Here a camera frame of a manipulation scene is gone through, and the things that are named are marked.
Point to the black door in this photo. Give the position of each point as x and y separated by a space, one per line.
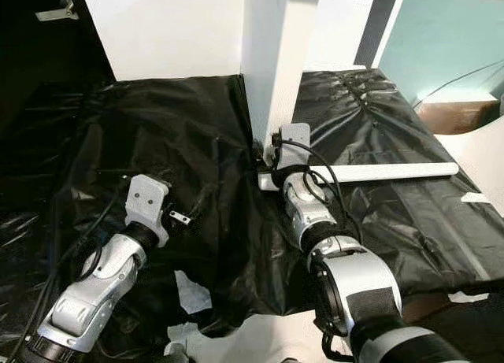
47 40

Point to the black plastic sheet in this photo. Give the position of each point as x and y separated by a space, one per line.
165 142

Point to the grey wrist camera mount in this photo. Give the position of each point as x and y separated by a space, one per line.
148 201
295 136

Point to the dark door frame post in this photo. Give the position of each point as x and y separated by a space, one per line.
376 32

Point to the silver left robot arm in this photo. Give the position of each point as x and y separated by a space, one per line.
94 300

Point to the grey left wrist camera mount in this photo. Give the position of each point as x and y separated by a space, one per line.
148 201

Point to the brown wooden table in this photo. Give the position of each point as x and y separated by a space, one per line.
457 116

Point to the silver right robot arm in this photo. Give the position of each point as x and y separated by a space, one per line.
362 292

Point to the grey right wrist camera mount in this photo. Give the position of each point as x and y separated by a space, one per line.
295 136

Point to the teal glass panel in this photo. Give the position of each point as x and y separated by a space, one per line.
449 40

